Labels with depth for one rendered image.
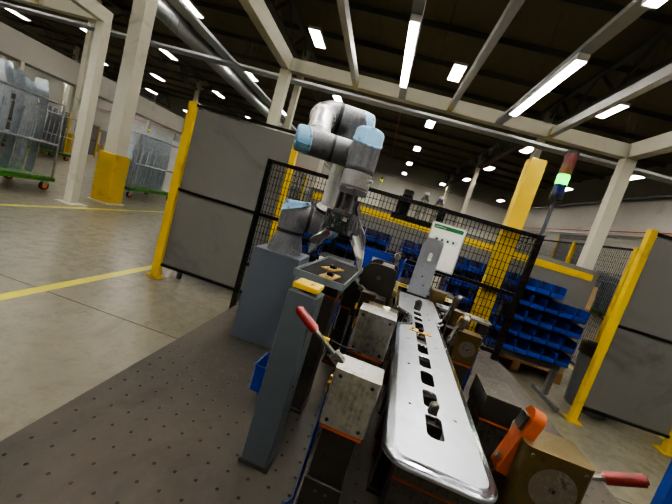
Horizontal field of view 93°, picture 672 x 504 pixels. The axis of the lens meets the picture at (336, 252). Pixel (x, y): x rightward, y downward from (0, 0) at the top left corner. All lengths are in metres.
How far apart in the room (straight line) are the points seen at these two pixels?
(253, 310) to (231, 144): 2.63
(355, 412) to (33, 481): 0.61
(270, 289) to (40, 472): 0.81
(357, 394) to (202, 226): 3.38
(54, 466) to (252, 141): 3.21
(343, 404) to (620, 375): 3.86
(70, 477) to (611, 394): 4.22
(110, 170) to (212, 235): 5.04
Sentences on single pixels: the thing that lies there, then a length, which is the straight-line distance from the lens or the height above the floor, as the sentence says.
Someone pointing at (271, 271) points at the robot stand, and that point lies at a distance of 1.34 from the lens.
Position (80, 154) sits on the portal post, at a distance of 7.73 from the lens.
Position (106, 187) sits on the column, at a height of 0.36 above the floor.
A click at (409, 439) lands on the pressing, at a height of 1.00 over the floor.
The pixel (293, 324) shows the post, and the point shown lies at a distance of 0.74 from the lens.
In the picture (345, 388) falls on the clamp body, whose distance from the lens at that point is 0.65.
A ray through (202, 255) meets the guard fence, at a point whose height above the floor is 0.41.
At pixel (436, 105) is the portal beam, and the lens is 5.69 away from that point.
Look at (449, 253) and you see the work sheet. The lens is 2.22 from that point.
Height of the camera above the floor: 1.34
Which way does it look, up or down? 7 degrees down
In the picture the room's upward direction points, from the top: 17 degrees clockwise
